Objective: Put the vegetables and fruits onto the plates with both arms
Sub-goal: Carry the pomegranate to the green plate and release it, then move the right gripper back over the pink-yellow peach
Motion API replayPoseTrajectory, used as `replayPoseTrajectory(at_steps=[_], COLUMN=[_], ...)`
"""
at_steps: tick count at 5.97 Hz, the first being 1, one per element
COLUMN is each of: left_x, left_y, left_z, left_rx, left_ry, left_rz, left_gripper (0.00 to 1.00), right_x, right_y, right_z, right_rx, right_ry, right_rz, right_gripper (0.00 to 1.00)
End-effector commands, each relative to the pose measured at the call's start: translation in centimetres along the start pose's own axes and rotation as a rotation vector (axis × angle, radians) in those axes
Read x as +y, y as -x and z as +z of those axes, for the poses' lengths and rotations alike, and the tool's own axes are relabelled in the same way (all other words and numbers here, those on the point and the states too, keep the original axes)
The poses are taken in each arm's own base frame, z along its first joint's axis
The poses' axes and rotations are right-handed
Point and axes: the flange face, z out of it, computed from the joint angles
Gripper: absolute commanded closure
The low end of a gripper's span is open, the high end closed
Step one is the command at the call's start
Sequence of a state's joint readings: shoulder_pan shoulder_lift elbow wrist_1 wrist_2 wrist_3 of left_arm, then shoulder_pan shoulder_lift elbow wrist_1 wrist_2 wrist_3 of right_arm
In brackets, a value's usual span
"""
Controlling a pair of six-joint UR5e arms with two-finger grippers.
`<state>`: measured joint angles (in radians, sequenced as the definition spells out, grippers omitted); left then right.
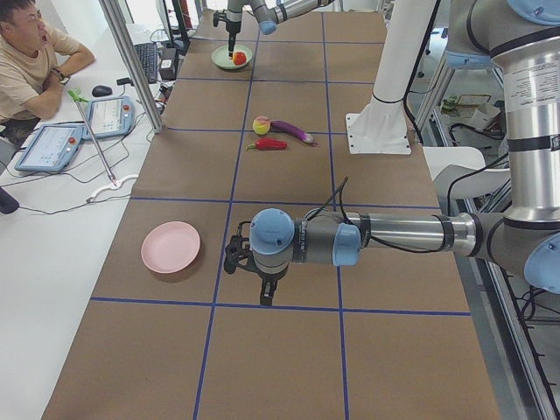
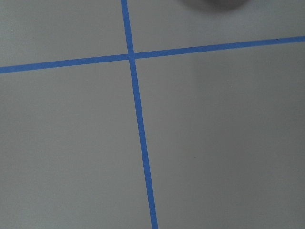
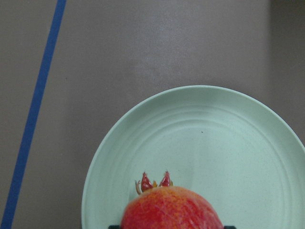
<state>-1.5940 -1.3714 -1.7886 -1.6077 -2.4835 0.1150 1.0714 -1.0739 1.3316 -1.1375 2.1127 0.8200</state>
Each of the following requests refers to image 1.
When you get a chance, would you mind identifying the red chili pepper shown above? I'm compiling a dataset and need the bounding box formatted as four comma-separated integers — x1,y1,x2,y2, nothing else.
246,137,288,151

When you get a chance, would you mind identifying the metal reacher stick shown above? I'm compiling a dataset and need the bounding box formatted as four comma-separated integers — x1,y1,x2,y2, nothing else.
67,88,118,189

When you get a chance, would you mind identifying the black keyboard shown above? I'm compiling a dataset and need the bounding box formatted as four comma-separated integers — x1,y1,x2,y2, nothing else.
133,42,158,84

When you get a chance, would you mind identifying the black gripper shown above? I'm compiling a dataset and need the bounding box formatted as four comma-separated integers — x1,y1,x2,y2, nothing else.
226,9,241,59
255,257,289,305

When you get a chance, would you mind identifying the purple eggplant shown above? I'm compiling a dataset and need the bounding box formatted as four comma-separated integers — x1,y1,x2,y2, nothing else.
270,120,317,146

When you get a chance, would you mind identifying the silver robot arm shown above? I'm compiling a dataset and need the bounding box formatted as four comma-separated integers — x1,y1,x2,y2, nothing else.
224,1,559,305
213,0,332,59

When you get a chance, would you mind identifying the near teach pendant tablet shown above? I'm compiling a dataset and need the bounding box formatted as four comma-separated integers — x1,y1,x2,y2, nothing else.
15,124,84,172

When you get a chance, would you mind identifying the pink plate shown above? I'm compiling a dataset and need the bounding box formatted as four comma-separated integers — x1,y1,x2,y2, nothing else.
140,221,200,274

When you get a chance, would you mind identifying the green plate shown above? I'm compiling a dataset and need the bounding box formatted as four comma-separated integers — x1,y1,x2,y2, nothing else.
211,45,253,70

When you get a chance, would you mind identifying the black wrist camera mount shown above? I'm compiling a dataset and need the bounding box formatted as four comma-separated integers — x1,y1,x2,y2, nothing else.
213,10,228,27

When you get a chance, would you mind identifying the teach pendant tablet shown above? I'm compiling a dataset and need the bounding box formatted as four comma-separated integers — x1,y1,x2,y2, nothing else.
15,124,84,172
86,96,135,138

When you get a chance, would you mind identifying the black computer mouse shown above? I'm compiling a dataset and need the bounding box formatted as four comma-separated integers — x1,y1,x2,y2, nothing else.
91,85,113,97

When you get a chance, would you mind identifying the seated man beige shirt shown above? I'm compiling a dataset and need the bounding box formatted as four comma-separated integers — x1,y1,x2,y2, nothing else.
1,1,95,123

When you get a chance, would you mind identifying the white chair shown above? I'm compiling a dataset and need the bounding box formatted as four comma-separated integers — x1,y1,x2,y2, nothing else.
423,146,510,200

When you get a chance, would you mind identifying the far teach pendant tablet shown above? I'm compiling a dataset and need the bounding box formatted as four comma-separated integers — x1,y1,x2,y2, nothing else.
86,96,135,138

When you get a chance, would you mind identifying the aluminium frame post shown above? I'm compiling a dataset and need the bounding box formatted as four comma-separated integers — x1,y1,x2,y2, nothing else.
99,0,163,134

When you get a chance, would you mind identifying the pink yellow peach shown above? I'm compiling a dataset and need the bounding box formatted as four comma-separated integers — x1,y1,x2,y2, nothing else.
252,115,271,136

